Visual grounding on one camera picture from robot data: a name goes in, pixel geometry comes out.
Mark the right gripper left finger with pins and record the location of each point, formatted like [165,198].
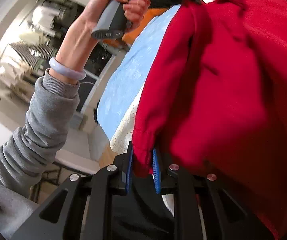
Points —
[81,207]

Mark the white daisy bedspread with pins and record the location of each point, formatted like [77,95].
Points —
[123,134]

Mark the person's left hand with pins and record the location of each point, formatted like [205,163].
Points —
[78,43]

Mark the grey sleeved left forearm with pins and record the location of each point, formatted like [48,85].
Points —
[28,151]

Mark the red garment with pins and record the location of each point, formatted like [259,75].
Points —
[215,100]

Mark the open wardrobe with clothes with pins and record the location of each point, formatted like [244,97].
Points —
[26,52]

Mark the pale lilac bangle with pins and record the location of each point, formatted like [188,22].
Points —
[66,72]

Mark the light blue bed sheet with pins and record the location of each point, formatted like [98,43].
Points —
[131,67]

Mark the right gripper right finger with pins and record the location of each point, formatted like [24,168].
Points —
[202,209]

